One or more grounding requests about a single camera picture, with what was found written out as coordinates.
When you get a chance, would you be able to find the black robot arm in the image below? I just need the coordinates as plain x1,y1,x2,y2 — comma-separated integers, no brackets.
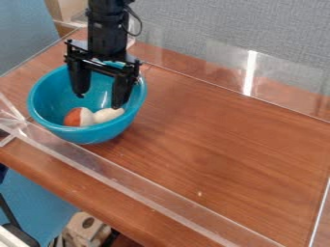
64,0,142,109

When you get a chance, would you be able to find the clear acrylic barrier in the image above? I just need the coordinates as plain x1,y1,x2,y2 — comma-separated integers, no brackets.
129,40,330,123
0,93,284,247

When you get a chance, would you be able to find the blue bowl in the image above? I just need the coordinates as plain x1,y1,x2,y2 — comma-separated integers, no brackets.
26,65,147,145

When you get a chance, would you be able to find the front clear acrylic barrier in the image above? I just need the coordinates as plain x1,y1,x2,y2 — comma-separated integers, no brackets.
0,93,284,247

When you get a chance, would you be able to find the clear acrylic corner bracket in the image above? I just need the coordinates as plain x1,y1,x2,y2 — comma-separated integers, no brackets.
64,21,88,28

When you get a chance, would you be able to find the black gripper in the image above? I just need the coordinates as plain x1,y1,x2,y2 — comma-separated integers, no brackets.
64,39,142,109

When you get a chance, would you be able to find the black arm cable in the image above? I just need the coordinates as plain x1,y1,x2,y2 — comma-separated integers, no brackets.
122,3,143,38

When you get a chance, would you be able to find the white block under table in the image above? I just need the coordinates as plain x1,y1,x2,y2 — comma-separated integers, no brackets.
62,211,113,247

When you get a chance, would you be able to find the toy mushroom red cap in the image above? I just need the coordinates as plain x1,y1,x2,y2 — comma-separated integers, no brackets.
63,107,126,126

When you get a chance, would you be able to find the back clear acrylic barrier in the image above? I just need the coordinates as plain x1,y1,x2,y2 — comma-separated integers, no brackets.
129,40,330,123

